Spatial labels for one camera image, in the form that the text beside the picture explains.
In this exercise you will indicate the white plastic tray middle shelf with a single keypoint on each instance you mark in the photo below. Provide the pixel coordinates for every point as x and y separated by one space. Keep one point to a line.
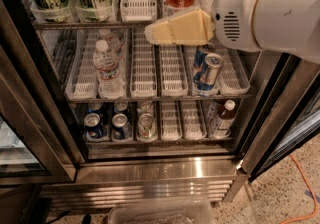
143 71

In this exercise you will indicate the blue silver can front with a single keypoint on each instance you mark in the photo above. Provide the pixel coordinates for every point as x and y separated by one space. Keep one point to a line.
211 67

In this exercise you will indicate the blue silver can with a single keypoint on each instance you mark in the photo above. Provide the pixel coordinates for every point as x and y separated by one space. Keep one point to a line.
200 54
211 67

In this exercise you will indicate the silver soda can front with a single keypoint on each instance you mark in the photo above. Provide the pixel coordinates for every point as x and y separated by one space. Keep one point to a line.
146 127

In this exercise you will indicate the clear water bottle front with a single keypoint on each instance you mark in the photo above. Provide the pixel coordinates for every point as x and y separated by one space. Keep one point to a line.
106 63

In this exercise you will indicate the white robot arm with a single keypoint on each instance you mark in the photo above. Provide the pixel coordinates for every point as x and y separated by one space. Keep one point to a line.
286 26

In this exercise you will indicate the blue pepsi can middle front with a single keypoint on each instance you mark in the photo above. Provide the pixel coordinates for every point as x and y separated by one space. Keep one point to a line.
121 128

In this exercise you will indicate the fridge door right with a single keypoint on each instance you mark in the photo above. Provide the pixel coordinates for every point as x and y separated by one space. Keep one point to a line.
281 116

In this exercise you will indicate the stainless steel fridge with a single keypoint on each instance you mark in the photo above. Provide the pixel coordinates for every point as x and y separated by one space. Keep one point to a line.
48 84

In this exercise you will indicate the blue pepsi can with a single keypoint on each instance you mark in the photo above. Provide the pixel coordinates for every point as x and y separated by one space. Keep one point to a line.
94 127
121 128

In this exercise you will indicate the clear water bottle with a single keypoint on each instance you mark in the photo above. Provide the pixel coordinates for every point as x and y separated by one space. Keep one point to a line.
106 63
112 40

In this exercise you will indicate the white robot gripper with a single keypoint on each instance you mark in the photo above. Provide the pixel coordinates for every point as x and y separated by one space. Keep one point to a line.
234 14

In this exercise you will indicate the blue silver can rear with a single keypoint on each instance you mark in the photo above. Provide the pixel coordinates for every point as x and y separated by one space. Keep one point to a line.
200 54

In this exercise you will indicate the blue pepsi can left front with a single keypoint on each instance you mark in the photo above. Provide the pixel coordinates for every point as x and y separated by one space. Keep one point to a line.
94 127

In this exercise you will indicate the brown tea bottle white cap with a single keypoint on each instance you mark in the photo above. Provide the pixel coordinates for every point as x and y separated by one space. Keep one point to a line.
224 119

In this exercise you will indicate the clear water bottle rear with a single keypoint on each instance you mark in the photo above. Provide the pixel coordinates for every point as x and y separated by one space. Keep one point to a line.
112 40

